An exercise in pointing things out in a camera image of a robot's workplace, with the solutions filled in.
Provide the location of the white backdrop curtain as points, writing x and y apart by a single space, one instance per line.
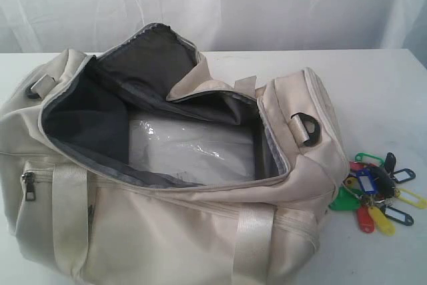
231 25

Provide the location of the cream fabric duffel bag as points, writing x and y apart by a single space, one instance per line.
75 205

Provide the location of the colourful key tag bunch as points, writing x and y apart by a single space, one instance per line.
370 190

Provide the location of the clear plastic wrapped package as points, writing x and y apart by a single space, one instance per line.
193 151

